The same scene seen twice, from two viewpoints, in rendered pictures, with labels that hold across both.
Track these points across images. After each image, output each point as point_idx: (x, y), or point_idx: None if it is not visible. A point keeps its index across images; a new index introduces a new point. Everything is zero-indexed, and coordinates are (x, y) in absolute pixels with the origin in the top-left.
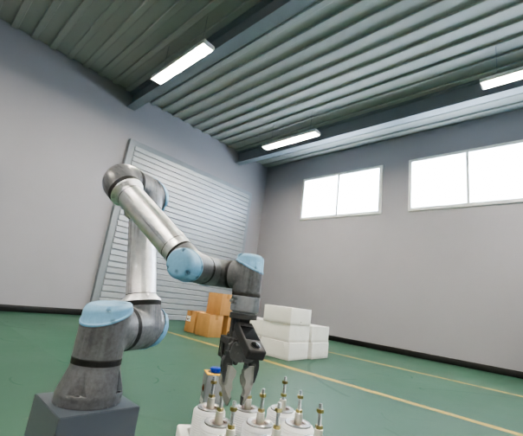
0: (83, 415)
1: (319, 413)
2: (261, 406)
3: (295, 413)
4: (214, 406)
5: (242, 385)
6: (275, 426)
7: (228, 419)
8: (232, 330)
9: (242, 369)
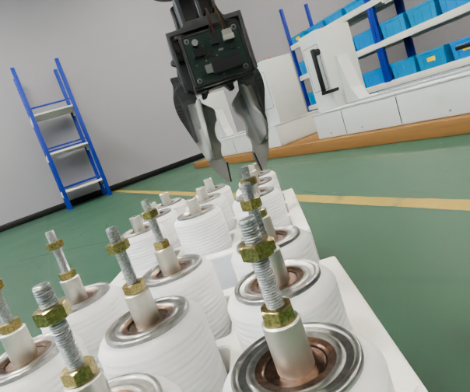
0: None
1: (61, 249)
2: (134, 272)
3: (26, 328)
4: (270, 383)
5: (219, 141)
6: (166, 238)
7: (242, 295)
8: (211, 9)
9: (212, 108)
